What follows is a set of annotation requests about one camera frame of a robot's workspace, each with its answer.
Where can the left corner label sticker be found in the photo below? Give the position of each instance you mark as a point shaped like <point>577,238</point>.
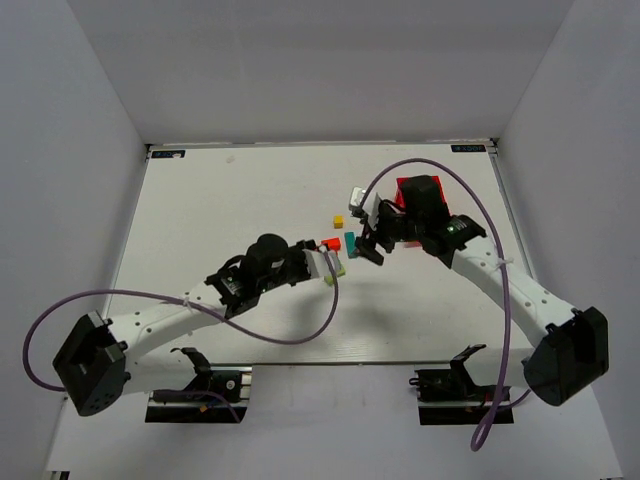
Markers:
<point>168,154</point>

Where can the red plastic tray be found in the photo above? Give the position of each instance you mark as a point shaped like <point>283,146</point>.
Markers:
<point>421,202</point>

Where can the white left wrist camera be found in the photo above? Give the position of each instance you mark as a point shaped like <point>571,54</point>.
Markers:
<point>320,264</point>

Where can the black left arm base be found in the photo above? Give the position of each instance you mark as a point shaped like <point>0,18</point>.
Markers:
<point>215,395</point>

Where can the red wide block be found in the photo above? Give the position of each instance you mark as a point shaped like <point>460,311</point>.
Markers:
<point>333,243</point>

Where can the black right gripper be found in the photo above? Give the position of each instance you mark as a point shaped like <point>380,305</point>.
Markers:
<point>373,240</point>

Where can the yellow small cube block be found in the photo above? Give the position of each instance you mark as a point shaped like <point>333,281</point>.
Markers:
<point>339,221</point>

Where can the right corner label sticker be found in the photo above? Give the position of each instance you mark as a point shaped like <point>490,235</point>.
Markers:
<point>468,148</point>

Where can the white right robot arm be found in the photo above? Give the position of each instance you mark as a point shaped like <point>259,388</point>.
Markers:
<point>568,348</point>

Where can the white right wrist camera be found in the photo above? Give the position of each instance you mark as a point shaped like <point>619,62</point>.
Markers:
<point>362,203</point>

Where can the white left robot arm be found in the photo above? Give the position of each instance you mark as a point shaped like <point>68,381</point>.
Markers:
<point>100,358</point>

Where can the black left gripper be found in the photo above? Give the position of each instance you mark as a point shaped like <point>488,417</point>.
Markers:
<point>304,246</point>

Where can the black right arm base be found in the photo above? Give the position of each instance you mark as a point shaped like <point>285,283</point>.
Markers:
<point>448,396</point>

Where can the teal long block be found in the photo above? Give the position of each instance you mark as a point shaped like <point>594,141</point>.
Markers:
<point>350,244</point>

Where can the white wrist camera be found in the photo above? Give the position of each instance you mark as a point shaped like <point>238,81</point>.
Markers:
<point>362,203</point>
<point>320,264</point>

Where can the corner label sticker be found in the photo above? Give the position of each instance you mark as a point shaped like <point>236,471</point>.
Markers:
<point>168,154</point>
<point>468,148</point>

